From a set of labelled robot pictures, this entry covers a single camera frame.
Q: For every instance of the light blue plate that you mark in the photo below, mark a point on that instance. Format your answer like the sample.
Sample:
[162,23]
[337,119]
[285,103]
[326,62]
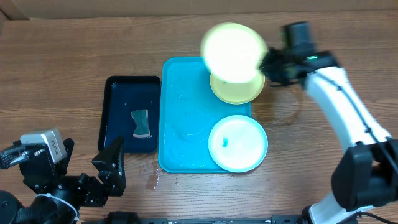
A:
[238,143]

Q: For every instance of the green and tan sponge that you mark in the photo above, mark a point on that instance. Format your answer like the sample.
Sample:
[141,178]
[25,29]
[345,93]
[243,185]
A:
[140,118]

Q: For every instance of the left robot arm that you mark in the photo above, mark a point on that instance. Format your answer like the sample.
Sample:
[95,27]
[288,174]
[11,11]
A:
[43,209]

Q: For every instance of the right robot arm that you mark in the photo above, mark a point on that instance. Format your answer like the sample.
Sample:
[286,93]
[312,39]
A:
[366,176]

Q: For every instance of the yellow-green plate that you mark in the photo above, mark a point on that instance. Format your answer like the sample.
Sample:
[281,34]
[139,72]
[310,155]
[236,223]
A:
[237,93]
[233,52]

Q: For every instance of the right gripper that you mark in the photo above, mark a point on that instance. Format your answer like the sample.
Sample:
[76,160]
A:
[268,69]

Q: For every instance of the teal plastic serving tray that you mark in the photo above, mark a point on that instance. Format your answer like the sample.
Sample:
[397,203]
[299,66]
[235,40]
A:
[188,111]

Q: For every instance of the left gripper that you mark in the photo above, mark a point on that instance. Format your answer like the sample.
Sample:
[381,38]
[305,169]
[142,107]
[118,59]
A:
[115,180]

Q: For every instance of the black plastic tray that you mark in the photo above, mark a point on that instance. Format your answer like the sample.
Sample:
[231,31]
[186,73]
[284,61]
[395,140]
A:
[122,95]

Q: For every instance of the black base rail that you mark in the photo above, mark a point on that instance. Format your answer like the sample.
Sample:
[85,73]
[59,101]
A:
[131,217]

